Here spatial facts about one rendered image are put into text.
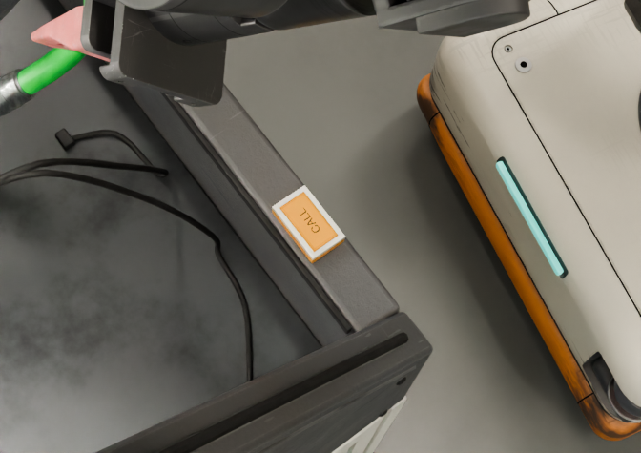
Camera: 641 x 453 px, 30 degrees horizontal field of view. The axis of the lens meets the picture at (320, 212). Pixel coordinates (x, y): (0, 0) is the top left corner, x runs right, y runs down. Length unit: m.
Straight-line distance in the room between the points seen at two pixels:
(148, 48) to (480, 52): 1.23
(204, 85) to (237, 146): 0.34
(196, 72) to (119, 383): 0.46
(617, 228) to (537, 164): 0.14
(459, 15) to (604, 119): 1.30
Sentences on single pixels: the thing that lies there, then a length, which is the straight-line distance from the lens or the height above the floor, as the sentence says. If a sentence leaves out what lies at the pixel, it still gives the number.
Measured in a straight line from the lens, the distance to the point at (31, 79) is 0.66.
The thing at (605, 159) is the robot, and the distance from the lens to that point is 1.71.
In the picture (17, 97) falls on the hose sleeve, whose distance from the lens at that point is 0.67.
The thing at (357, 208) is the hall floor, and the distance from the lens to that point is 1.91.
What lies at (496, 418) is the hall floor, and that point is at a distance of 1.85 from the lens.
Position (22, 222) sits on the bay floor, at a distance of 1.02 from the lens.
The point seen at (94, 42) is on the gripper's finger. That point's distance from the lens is 0.55.
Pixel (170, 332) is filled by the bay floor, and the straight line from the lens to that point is 0.98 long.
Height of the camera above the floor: 1.77
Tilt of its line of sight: 69 degrees down
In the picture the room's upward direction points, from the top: 11 degrees clockwise
